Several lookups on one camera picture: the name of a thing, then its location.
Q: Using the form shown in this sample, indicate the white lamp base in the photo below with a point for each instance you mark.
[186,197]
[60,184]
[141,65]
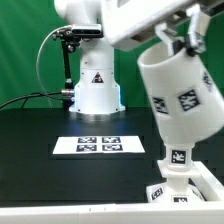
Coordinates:
[176,187]

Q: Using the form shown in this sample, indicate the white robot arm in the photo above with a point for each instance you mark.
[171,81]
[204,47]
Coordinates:
[96,95]

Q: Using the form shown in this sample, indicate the white lamp bulb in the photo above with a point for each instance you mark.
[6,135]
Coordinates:
[179,157]

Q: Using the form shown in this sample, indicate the white table border frame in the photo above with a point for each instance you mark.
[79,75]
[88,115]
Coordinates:
[209,212]

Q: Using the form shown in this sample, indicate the white marker sheet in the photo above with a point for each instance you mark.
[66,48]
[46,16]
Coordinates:
[77,145]

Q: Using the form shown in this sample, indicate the black camera stand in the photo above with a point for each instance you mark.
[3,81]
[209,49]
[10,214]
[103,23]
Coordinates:
[67,66]

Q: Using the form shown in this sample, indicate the white lamp shade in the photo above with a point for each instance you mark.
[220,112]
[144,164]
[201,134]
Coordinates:
[187,104]

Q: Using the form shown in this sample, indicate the black camera on stand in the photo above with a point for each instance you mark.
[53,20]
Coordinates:
[87,31]

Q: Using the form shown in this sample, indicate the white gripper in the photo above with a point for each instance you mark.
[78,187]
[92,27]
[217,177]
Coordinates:
[127,24]

